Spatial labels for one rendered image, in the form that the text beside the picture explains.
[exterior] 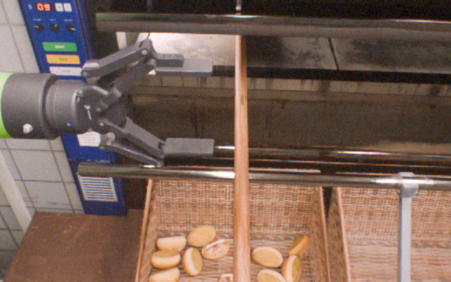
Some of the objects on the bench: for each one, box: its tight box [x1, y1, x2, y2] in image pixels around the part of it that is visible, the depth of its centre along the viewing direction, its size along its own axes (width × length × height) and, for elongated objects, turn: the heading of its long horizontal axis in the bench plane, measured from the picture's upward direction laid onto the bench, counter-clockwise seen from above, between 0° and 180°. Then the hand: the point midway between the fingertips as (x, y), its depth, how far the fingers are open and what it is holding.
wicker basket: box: [327, 172, 451, 282], centre depth 128 cm, size 49×56×28 cm
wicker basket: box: [134, 165, 334, 282], centre depth 131 cm, size 49×56×28 cm
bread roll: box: [149, 267, 180, 282], centre depth 135 cm, size 6×10×7 cm
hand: (204, 110), depth 59 cm, fingers open, 13 cm apart
